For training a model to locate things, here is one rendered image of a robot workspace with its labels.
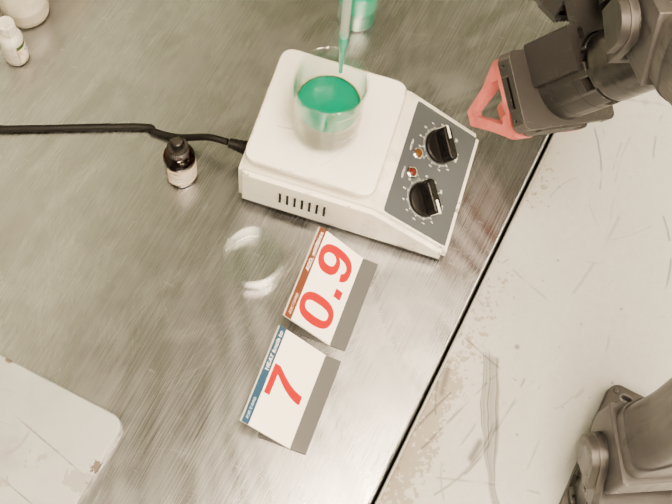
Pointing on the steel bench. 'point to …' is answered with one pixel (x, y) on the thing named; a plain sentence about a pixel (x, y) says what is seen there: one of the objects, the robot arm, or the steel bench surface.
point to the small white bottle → (12, 42)
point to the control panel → (453, 177)
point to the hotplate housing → (274, 190)
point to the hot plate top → (388, 88)
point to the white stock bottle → (25, 11)
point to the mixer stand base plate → (49, 439)
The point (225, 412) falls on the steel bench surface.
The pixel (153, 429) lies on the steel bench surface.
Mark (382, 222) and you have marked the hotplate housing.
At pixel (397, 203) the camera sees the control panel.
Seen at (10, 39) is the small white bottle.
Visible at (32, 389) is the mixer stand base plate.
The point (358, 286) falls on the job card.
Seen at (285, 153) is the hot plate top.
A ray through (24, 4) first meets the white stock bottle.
